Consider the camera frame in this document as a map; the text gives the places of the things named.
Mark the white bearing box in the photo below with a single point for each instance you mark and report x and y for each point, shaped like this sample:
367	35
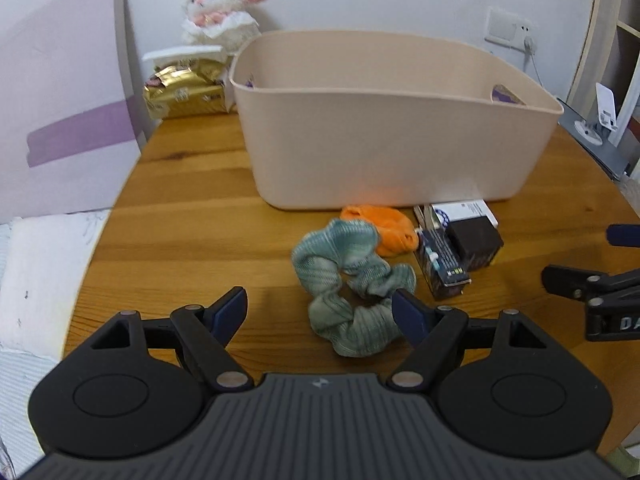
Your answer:
439	215

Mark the gold foil snack bag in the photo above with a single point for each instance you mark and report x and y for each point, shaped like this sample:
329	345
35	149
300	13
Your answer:
188	81

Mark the grey laptop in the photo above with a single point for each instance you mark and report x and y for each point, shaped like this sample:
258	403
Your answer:
606	156

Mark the pink purple headboard panel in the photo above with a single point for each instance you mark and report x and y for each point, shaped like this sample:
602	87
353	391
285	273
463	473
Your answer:
70	129

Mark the white wooden shelf unit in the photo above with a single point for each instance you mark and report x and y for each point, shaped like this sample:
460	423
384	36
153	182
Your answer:
611	57

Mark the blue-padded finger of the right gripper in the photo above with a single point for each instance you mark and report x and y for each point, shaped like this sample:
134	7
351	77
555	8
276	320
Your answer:
623	235

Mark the black square box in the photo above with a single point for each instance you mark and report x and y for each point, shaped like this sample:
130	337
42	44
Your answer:
475	241

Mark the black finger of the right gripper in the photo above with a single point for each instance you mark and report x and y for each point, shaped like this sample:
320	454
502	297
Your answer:
583	285

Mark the white bed pillow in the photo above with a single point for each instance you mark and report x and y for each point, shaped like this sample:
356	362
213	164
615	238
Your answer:
43	262

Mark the white plush bunny toy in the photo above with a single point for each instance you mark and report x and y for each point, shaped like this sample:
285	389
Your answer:
221	23

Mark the dark rectangular small box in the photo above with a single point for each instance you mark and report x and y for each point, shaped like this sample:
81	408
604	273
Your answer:
444	274

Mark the orange fabric scrunchie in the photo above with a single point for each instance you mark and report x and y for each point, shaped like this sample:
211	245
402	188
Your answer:
395	230

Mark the white phone stand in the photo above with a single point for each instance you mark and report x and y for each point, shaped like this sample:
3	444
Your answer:
600	115

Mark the green fabric scrunchie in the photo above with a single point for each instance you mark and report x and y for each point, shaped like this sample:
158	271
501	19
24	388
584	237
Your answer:
351	287

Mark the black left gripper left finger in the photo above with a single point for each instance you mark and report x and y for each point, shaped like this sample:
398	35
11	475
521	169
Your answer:
135	385

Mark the beige plastic storage basket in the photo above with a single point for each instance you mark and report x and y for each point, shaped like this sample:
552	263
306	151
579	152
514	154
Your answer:
339	117

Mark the white wall switch socket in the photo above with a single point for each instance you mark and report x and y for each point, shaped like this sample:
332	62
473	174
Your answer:
507	29

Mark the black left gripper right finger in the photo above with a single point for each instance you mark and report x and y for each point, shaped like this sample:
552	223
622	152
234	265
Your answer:
502	384

